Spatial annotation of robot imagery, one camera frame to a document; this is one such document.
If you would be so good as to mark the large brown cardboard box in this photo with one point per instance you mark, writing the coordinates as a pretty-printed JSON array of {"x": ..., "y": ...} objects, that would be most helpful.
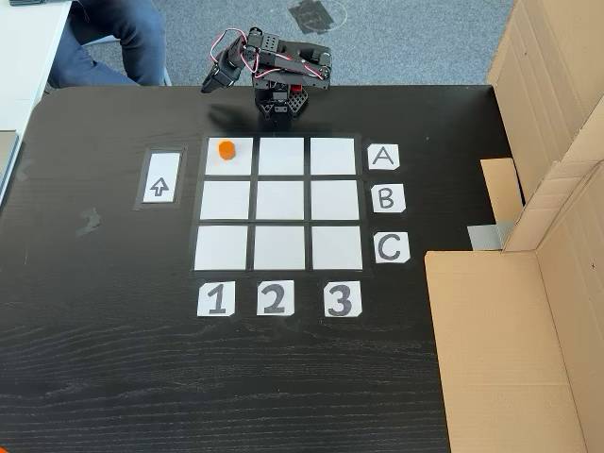
[{"x": 509, "y": 354}]

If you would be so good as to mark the white desk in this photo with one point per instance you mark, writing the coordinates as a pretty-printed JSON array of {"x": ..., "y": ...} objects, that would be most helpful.
[{"x": 23, "y": 56}]

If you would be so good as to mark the paper label letter A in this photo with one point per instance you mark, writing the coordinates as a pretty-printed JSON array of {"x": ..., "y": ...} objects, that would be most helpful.
[{"x": 383, "y": 156}]

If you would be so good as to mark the red and black clamp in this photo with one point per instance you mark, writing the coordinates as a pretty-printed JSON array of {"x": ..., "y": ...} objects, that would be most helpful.
[{"x": 296, "y": 88}]

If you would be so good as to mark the grey duct tape strip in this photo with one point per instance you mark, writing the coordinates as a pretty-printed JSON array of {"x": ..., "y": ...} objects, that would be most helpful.
[{"x": 488, "y": 236}]

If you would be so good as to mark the white paper sheet with arrow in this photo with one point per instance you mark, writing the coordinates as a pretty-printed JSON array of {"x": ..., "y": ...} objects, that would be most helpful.
[{"x": 160, "y": 179}]

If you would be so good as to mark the paper label number 3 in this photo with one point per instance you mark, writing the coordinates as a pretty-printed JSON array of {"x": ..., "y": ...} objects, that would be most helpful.
[{"x": 342, "y": 299}]

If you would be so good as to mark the grey flat panel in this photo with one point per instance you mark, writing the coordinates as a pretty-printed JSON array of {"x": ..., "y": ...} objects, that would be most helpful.
[{"x": 7, "y": 156}]

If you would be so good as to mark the round orange token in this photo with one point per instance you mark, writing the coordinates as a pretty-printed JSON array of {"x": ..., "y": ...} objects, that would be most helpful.
[{"x": 226, "y": 149}]

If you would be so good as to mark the paper label number 1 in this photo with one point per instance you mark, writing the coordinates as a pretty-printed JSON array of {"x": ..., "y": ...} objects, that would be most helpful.
[{"x": 215, "y": 299}]

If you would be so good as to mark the paper label letter C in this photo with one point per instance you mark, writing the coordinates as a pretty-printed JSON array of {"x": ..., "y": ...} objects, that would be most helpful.
[{"x": 391, "y": 247}]

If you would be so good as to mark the paper label number 2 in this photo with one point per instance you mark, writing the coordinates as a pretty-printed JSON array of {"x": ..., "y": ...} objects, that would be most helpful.
[{"x": 275, "y": 298}]

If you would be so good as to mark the paper label letter B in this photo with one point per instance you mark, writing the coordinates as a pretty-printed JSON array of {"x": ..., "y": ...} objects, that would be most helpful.
[{"x": 388, "y": 198}]

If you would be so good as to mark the black tape patch on floor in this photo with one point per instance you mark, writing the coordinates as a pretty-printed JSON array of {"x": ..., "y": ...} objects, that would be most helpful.
[{"x": 311, "y": 16}]

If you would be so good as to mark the white nine-square grid sheet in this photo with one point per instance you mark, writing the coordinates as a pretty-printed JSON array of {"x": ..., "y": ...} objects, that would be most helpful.
[{"x": 278, "y": 200}]

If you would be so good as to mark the person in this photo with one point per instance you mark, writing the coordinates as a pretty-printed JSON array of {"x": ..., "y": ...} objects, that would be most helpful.
[{"x": 137, "y": 38}]

